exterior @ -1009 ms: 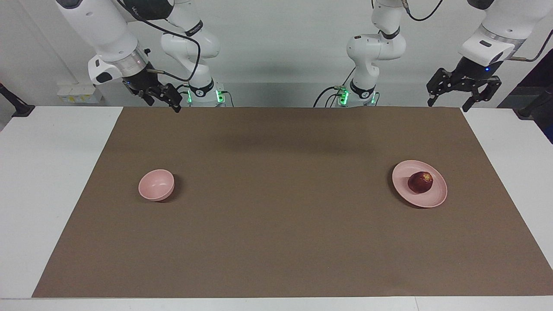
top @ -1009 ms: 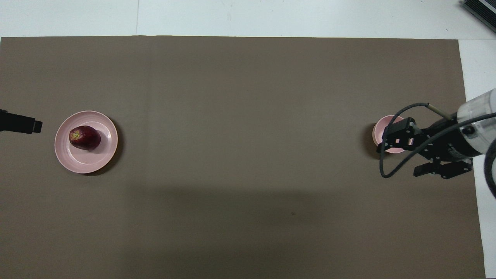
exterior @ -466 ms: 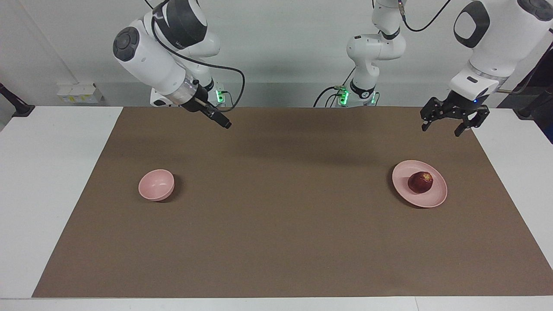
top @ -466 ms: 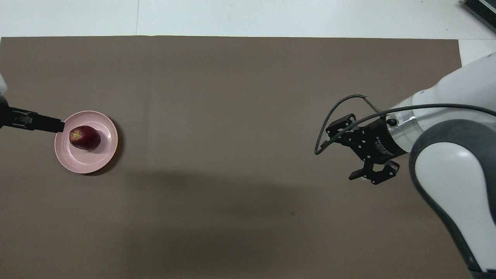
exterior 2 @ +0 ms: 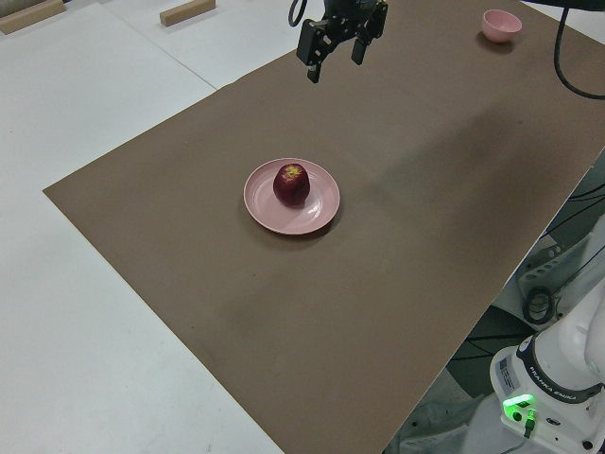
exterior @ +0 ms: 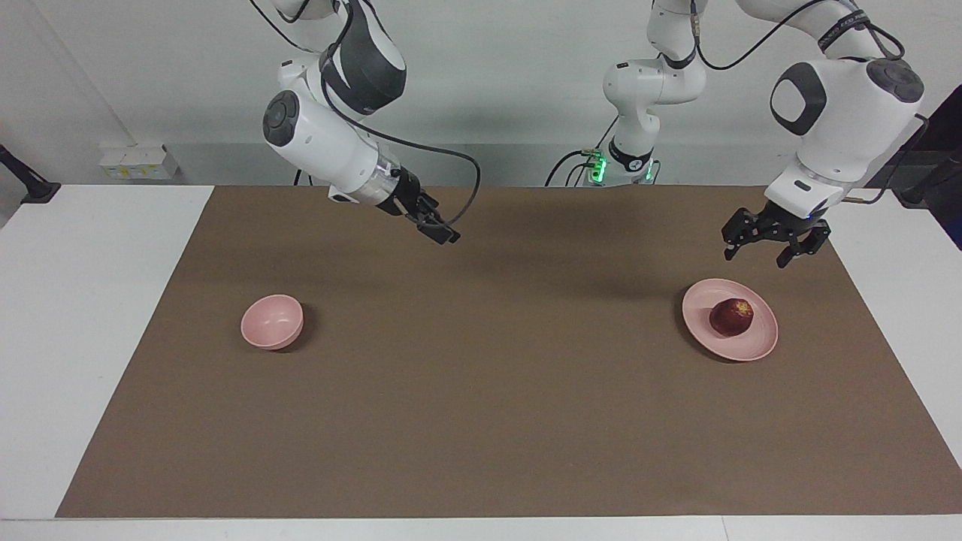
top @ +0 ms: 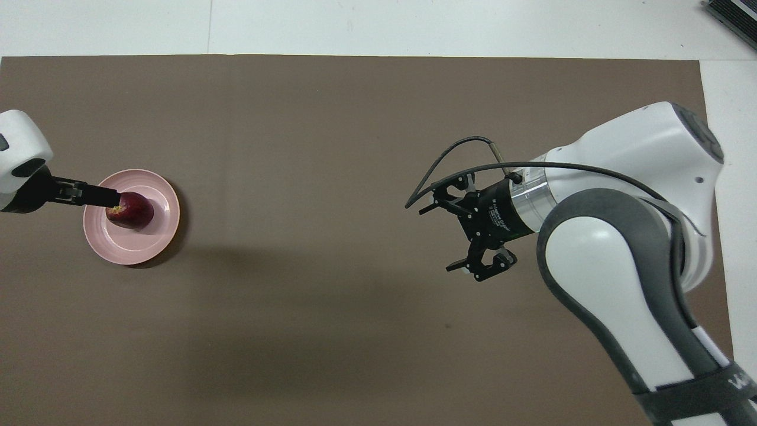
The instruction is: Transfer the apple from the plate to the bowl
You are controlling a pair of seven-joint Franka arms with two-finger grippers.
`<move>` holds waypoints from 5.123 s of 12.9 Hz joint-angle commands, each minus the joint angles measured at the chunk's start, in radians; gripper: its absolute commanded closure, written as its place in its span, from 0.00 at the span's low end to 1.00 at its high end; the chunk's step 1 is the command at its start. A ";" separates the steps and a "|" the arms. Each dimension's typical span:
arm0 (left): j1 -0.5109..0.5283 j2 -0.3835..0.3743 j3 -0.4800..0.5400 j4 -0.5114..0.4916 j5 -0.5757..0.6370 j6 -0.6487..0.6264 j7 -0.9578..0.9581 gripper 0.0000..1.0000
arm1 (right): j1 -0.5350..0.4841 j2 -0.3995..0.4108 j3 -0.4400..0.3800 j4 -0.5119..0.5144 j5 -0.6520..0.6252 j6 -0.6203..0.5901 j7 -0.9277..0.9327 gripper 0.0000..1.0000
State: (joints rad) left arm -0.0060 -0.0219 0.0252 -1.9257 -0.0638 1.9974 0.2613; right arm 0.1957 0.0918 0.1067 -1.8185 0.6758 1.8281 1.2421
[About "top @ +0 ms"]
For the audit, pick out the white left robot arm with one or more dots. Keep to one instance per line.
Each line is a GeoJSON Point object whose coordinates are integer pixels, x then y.
{"type": "Point", "coordinates": [18, 142]}

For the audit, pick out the dark red apple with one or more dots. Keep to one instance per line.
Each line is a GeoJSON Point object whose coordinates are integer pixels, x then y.
{"type": "Point", "coordinates": [136, 213]}

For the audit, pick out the black ribbed device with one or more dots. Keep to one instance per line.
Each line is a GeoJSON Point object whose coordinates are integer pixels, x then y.
{"type": "Point", "coordinates": [736, 15]}

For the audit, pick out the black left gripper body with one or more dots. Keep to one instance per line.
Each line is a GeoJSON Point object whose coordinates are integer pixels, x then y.
{"type": "Point", "coordinates": [32, 189]}

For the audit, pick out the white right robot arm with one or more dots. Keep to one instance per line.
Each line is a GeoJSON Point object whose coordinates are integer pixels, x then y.
{"type": "Point", "coordinates": [621, 266]}

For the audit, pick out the pink plate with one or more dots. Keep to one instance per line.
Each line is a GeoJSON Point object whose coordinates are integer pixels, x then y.
{"type": "Point", "coordinates": [133, 245]}

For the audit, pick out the brown table mat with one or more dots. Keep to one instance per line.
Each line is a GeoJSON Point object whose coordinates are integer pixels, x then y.
{"type": "Point", "coordinates": [307, 177]}

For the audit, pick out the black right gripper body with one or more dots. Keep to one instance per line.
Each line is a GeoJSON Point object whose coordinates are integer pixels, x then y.
{"type": "Point", "coordinates": [497, 213]}

